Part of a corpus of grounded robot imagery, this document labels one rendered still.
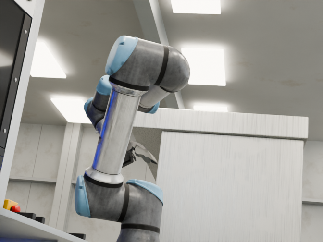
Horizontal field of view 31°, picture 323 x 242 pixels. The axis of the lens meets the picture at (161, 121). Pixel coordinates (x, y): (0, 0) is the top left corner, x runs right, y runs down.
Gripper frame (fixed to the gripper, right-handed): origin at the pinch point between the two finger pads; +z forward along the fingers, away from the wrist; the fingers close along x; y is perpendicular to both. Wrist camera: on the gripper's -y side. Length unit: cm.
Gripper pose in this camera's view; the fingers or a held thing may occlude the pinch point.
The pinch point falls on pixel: (137, 173)
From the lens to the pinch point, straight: 188.3
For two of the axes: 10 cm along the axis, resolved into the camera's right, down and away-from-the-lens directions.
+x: -8.8, 4.1, -2.6
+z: 4.8, 6.8, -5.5
